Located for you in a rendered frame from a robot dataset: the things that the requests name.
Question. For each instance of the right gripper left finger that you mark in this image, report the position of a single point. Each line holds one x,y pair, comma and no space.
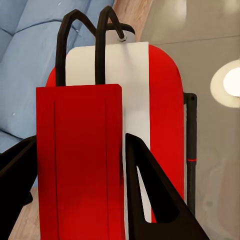
18,171

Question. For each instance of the radio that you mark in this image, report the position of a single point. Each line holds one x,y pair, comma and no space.
94,96

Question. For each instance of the sofa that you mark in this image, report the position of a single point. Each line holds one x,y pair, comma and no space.
28,44

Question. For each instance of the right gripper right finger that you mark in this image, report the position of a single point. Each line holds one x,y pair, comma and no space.
174,220

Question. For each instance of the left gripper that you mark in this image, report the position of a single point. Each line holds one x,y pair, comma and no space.
28,200

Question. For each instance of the coffee table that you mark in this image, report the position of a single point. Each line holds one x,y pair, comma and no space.
203,39

